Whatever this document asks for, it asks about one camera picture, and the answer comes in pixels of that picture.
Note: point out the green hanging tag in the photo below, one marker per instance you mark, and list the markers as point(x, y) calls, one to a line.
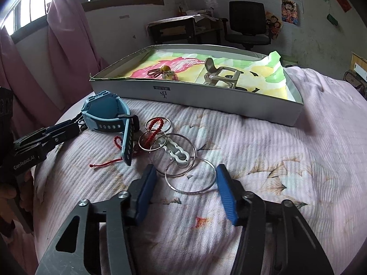
point(332, 19)

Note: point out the cartoon monkey wall poster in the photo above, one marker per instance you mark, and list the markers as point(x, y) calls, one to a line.
point(273, 24)

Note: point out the green plastic stool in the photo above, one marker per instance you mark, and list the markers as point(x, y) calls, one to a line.
point(289, 60)

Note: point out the dark wooden desk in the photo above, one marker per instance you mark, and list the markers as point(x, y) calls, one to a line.
point(172, 25)

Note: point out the black office chair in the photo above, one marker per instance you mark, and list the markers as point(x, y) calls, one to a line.
point(246, 17)

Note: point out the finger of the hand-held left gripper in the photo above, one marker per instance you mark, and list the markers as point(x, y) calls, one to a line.
point(58, 125)
point(66, 136)

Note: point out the white carabiner clasp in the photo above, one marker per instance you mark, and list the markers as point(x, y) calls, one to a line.
point(175, 150)

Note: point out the brown cardboard box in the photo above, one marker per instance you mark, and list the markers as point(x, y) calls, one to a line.
point(359, 66)

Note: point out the red paper sheet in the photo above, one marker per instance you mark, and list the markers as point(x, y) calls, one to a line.
point(341, 0)

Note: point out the pink curtain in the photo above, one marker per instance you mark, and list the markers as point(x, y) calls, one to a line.
point(66, 48)

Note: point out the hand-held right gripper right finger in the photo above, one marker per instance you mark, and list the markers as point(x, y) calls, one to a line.
point(226, 194)

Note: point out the cartoon boy wall poster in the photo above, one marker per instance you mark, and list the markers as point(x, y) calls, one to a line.
point(289, 11)

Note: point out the blue smart watch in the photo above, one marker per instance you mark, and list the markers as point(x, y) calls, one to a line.
point(100, 114)

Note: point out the colourful cartoon cloth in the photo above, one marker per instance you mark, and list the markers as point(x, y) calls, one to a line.
point(258, 77)

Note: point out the person's left hand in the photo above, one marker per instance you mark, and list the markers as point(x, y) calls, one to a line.
point(8, 190)

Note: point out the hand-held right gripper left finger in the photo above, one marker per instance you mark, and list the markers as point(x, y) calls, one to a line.
point(146, 189)

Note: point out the white cardboard box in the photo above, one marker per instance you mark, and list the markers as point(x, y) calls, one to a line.
point(200, 97)

